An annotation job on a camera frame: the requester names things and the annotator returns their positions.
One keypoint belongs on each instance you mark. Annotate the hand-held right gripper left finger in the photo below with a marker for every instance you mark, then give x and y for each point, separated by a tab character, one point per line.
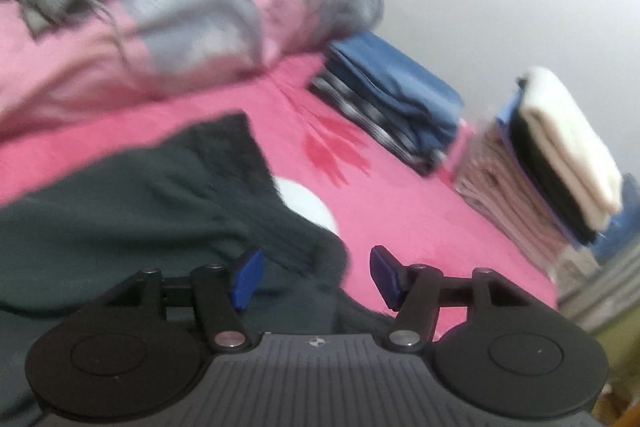
247	279

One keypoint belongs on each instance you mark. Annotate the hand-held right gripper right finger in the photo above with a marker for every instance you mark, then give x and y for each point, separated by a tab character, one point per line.
385	274

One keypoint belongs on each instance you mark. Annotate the pink grey floral quilt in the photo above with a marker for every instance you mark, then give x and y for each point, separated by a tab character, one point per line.
200	22

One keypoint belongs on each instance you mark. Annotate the white folded sweater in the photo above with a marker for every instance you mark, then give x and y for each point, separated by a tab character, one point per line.
565	142

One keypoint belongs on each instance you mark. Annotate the pink floral blanket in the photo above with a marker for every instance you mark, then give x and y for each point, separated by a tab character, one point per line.
400	207

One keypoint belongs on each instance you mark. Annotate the dark grey pants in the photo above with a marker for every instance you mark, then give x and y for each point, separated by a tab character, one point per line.
125	217

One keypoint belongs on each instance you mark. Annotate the grey striped curtain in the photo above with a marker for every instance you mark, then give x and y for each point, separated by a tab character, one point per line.
610	292

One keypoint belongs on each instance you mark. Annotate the black folded garment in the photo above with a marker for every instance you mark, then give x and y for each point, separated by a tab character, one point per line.
545	177

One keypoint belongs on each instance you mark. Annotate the blue water bottle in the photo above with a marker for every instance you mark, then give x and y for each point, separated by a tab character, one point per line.
625	227

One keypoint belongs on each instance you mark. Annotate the blue folded jeans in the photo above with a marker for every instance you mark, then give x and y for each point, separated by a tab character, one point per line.
395	92

